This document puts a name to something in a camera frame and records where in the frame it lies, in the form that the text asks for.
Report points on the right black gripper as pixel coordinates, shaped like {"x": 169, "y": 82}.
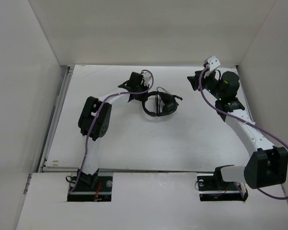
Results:
{"x": 194, "y": 80}

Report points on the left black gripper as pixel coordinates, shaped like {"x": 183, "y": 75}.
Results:
{"x": 143, "y": 98}

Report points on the black headphones with cable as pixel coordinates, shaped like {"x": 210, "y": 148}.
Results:
{"x": 165, "y": 103}

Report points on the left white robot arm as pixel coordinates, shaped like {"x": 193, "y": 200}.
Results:
{"x": 95, "y": 117}

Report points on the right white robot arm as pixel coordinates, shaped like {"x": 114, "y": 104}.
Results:
{"x": 267, "y": 164}

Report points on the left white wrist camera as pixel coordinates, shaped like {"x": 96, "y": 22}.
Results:
{"x": 147, "y": 76}

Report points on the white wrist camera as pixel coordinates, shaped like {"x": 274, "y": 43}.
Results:
{"x": 147, "y": 76}
{"x": 210, "y": 65}

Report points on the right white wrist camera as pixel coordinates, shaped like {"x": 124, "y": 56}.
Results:
{"x": 210, "y": 65}

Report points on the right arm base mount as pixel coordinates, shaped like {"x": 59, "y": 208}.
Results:
{"x": 211, "y": 190}

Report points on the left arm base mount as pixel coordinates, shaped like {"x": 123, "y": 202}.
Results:
{"x": 100, "y": 189}

